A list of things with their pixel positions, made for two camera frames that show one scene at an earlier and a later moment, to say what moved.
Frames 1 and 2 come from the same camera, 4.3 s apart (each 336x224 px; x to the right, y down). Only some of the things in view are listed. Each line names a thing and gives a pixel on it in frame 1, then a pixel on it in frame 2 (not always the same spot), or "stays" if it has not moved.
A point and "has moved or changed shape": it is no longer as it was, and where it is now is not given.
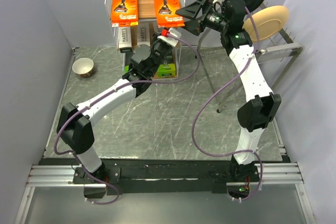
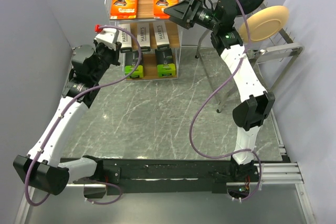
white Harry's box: x=124 y=39 stays
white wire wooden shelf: x=138 y=6 stays
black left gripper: x=155 y=39 to x=116 y=54
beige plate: x=268 y=21 stays
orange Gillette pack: x=124 y=9 has moved or changed shape
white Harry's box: x=144 y=35 stays
